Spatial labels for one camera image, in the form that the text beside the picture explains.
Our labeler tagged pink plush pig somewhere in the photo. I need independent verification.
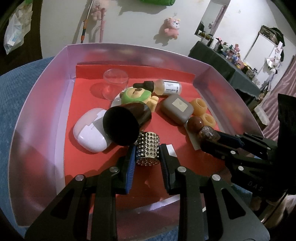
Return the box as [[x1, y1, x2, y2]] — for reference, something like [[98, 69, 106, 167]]
[[164, 17, 181, 39]]

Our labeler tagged table with dark green cloth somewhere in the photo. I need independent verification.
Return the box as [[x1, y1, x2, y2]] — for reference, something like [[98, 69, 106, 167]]
[[188, 41, 262, 99]]

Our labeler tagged green and yellow toy figure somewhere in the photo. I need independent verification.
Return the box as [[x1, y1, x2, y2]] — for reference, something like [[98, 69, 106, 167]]
[[120, 87, 159, 113]]

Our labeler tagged red printed paper sheet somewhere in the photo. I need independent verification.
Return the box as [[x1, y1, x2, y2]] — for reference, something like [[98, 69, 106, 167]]
[[63, 65, 229, 234]]

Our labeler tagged white plastic container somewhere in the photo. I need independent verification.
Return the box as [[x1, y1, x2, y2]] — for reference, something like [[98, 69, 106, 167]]
[[254, 105, 270, 126]]

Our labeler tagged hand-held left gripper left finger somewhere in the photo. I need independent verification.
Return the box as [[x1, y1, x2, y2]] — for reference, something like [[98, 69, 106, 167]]
[[24, 144, 137, 241]]

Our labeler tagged wall mirror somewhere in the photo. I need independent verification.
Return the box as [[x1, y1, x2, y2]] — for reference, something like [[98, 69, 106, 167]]
[[194, 0, 232, 41]]

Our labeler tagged white stick with orange grip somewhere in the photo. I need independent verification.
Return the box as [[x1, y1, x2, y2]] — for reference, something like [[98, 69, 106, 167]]
[[80, 0, 94, 44]]

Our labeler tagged person's right hand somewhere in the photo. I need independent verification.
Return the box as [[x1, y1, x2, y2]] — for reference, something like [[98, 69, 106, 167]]
[[254, 196, 292, 229]]

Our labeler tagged grey rounded case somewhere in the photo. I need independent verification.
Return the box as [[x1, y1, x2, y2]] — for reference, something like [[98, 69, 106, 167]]
[[161, 94, 193, 126]]

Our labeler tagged dark bag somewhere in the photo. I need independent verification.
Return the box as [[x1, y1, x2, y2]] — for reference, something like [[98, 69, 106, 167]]
[[259, 25, 285, 47]]

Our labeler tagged small pink plush toy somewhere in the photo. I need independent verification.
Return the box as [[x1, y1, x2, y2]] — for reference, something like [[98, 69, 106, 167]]
[[91, 0, 106, 20]]

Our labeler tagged white oval case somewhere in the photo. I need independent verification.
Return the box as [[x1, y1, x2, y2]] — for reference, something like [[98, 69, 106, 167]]
[[73, 108, 112, 153]]

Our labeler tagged clear plastic cup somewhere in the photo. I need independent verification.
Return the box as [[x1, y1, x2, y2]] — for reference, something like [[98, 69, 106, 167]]
[[101, 69, 129, 100]]

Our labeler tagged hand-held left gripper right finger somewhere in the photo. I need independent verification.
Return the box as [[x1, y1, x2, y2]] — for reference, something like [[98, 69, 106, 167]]
[[160, 143, 271, 241]]

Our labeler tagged purple cardboard box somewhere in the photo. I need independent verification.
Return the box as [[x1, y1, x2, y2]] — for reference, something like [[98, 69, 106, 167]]
[[7, 42, 265, 239]]

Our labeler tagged blue knitted blanket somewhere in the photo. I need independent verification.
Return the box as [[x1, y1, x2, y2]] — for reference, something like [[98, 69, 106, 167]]
[[0, 57, 255, 241]]

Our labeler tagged amber rubber cup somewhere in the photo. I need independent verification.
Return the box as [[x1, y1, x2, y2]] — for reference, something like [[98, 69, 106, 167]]
[[202, 113, 216, 127], [190, 98, 208, 115]]

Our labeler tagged row of bottles and figurines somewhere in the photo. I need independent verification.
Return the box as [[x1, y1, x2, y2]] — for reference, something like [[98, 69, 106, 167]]
[[199, 32, 260, 78]]

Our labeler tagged black studded roller massager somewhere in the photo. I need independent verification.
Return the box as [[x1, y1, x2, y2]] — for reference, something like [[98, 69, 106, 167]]
[[102, 103, 162, 167]]

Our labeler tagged green tote bag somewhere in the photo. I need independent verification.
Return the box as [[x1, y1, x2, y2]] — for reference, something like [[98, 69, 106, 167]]
[[136, 0, 176, 6]]

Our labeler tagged dropper bottle with black cap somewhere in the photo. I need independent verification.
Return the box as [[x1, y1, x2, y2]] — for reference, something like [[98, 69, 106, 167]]
[[134, 79, 182, 96]]

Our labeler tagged pink striped cloth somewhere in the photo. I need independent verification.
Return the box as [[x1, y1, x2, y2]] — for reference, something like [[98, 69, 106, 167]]
[[264, 56, 296, 144]]

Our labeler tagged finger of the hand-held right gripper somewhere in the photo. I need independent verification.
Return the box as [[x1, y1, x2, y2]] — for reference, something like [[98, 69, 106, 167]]
[[216, 131, 278, 151], [200, 138, 274, 166]]

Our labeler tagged white cabinet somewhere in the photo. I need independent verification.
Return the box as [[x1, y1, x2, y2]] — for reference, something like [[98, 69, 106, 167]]
[[245, 32, 284, 79]]

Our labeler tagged clear plastic bag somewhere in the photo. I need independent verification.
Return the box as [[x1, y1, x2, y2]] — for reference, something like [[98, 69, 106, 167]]
[[3, 9, 31, 55]]

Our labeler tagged dark wooden door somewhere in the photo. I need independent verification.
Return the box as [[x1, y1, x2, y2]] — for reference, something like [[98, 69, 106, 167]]
[[0, 0, 43, 67]]

